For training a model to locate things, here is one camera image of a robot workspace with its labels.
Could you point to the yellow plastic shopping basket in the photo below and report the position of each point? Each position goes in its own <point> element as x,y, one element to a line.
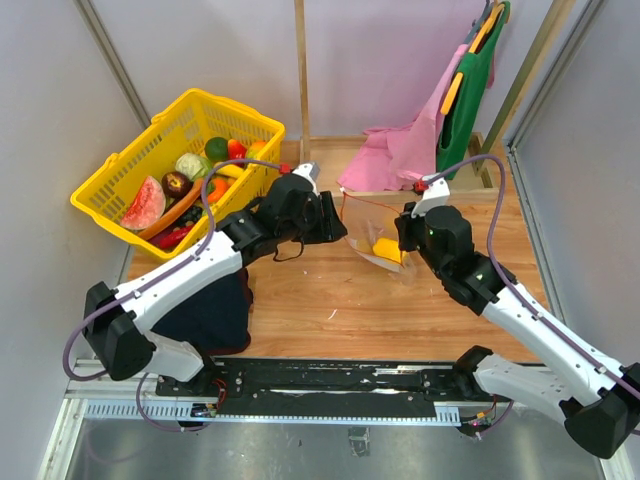
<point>183,127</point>

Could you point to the green lime toy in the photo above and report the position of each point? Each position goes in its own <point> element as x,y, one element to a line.
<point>216,149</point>

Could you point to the black grape bunch toy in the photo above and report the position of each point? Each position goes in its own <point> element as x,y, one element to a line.
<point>191,216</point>

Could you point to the red chili pepper toy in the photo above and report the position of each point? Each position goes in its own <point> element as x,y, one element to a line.
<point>168,239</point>

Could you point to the left wooden rack post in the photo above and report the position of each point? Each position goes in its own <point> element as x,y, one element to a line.
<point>300,26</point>

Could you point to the dark navy folded cloth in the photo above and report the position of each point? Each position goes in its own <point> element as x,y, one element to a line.
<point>215,319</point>

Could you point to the wooden rack post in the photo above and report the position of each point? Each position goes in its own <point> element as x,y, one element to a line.
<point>550,27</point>
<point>300,26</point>

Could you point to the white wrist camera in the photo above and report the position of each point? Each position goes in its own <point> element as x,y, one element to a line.
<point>434,192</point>
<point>302,178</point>

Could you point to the watermelon slice toy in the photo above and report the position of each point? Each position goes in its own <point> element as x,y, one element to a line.
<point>147,207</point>

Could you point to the red bell pepper toy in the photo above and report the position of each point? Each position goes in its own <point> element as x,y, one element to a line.
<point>236,152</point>

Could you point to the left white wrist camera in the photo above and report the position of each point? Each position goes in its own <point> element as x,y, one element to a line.
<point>302,178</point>

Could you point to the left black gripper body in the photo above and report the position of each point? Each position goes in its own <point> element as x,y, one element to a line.
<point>315,220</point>

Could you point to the purple mangosteen toy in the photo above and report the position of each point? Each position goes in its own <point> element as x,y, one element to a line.
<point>176,185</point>

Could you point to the orange bell pepper toy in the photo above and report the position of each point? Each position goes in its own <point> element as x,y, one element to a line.
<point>216,189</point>

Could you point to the green garment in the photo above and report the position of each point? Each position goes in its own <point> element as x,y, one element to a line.
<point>470,79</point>

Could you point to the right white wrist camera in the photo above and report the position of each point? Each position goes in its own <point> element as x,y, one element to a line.
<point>434,192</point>

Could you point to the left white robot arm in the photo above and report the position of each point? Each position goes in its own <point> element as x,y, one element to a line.
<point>121,320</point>

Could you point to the clear zip top bag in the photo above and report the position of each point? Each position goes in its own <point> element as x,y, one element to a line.
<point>367,221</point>

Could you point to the pink garment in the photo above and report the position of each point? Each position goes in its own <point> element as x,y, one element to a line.
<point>392,158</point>

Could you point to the right wooden rack post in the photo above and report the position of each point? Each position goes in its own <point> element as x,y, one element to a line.
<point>550,27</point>

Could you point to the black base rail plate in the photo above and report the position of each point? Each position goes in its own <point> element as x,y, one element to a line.
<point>332,390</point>

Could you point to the orange carrot toy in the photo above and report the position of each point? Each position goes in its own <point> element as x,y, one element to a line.
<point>174,213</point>

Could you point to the green cabbage toy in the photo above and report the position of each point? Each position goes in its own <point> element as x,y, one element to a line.
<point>193,166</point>

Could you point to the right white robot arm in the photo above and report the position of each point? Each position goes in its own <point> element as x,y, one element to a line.
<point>594,396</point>

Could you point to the orange fruit toy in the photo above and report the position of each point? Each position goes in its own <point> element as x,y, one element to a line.
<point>254,150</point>

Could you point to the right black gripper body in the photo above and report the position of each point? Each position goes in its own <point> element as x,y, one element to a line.
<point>412,234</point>

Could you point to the wooden clothes rack base tray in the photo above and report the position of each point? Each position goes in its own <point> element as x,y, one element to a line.
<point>332,154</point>

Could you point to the yellow banana bunch toy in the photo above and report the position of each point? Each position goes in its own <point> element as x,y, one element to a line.
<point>385,253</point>

